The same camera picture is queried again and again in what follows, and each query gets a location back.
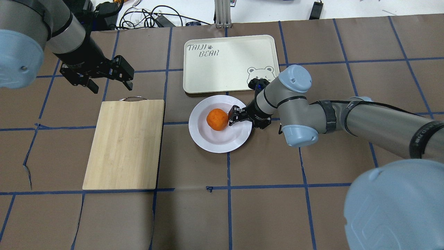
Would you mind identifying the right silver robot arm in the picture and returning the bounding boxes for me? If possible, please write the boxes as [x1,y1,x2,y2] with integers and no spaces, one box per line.
[228,65,444,250]

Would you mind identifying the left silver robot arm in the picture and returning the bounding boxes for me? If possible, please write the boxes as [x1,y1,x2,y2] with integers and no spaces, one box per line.
[0,0,134,94]

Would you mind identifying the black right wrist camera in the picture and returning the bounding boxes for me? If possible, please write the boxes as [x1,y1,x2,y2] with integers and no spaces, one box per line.
[248,78,270,92]

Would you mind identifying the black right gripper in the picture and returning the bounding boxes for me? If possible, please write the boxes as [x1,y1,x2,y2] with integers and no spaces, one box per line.
[228,101,272,130]

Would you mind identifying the white round plate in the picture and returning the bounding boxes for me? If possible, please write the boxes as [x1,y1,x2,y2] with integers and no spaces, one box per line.
[188,95,252,153]

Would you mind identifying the cream bear tray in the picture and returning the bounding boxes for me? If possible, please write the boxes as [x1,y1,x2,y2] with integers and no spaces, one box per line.
[183,35,280,94]

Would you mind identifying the aluminium frame post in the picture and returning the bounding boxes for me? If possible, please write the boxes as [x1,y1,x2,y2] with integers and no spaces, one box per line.
[214,0,232,28]

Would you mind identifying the orange fruit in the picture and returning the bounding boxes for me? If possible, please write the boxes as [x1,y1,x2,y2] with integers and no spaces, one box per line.
[206,109,228,131]

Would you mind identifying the bamboo cutting board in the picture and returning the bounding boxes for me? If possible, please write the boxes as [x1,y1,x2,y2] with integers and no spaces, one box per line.
[82,100,165,190]

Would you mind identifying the black power adapter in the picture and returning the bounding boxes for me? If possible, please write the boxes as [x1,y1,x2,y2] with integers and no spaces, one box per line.
[309,0,324,20]

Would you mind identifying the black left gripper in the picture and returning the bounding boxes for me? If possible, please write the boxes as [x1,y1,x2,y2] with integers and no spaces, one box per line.
[60,36,135,94]

